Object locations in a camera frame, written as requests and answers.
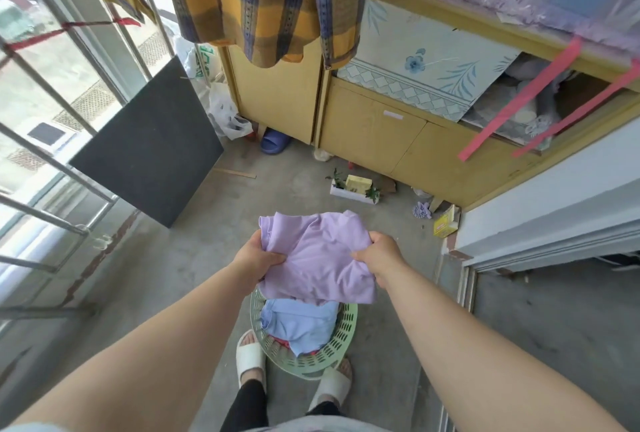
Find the person's right hand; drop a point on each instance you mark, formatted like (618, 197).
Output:
(382, 254)

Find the person's left hand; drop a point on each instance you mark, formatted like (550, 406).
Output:
(255, 259)

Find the person's right thumb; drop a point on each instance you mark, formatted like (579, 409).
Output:
(361, 255)

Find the person's left thumb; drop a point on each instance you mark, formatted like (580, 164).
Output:
(274, 260)

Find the lilac garment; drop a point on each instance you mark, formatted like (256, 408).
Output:
(320, 256)

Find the person's left forearm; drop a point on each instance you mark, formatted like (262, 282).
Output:
(135, 351)

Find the person's right forearm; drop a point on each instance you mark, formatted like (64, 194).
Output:
(492, 361)

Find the white planter box with plants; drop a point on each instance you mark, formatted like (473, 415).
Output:
(356, 189)

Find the light blue garment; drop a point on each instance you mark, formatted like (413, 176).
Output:
(299, 324)

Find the red garment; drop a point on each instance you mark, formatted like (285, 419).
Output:
(287, 345)

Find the green plastic laundry basket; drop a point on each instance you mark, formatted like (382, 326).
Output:
(305, 341)

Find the yellow cardboard box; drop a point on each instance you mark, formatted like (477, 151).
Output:
(445, 224)

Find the wooden stick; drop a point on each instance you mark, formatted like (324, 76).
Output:
(235, 173)

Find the white slipper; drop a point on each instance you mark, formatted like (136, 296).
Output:
(332, 384)
(250, 357)

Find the blue slipper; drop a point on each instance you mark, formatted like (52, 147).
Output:
(275, 140)

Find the yellow wooden cabinet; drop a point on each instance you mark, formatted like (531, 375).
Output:
(400, 131)

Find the person's black trouser leg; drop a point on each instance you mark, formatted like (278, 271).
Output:
(245, 406)
(325, 409)

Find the dark grey board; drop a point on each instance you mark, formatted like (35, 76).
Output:
(150, 146)

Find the floral printed panel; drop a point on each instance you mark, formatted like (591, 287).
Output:
(425, 66)

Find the white and green plastic bag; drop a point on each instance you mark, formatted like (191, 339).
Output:
(197, 54)

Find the pink ribbon strip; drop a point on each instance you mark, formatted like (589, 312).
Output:
(575, 109)
(520, 99)

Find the grey bundled cloth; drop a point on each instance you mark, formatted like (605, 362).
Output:
(525, 101)

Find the metal window railing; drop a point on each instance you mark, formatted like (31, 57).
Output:
(55, 146)

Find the white sliding door frame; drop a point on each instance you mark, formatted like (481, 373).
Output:
(545, 216)

